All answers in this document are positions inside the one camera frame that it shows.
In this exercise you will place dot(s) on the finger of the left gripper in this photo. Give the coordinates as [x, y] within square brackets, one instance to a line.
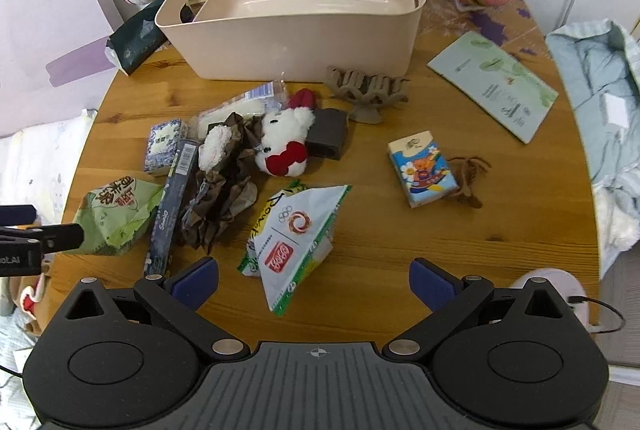
[53, 238]

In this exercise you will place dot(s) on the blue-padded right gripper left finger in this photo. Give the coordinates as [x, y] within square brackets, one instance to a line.
[174, 302]

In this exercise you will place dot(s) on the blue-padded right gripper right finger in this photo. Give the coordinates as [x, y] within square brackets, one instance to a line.
[452, 302]

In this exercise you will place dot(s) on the green snack packet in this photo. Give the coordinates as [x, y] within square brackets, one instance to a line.
[114, 217]

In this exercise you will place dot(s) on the long dark blue box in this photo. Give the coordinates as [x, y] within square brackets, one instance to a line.
[157, 258]

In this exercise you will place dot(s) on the dark brown wrapper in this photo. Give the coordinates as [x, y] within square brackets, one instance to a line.
[216, 197]

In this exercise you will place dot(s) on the brown hair claw clip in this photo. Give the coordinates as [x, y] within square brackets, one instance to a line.
[465, 170]

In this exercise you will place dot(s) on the white green snack bag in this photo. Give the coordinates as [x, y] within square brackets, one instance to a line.
[292, 235]

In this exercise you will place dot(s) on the cartoon bear tissue pack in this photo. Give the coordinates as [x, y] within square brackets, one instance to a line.
[423, 172]

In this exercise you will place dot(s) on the blue white porcelain-pattern pack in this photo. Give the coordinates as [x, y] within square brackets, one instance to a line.
[162, 146]

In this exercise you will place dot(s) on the white cloth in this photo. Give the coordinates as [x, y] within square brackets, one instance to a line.
[213, 150]

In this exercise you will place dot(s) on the white kitty plush toy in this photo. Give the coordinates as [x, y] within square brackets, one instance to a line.
[282, 151]

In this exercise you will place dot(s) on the dark brown small box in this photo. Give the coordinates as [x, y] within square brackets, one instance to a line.
[327, 136]

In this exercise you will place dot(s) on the clear plastic wrapper packet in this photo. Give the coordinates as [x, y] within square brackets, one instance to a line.
[266, 98]

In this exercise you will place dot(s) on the tan large hair claw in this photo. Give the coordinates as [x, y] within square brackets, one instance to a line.
[367, 94]

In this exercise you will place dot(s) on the dark green tissue pack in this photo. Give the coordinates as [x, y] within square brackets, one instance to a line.
[136, 40]

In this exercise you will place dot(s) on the lavender board with grey edge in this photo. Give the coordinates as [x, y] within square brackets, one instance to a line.
[53, 61]

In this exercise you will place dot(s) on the light blue blanket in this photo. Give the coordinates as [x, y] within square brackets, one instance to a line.
[598, 62]

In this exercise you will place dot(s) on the beige plastic storage bin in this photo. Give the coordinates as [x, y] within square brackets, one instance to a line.
[296, 39]

